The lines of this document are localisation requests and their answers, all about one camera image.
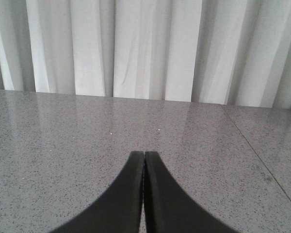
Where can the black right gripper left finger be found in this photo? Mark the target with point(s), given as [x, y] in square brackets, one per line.
[118, 209]

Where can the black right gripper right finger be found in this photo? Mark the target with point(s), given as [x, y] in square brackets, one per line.
[168, 209]

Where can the grey pleated curtain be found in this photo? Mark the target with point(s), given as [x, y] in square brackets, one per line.
[213, 51]

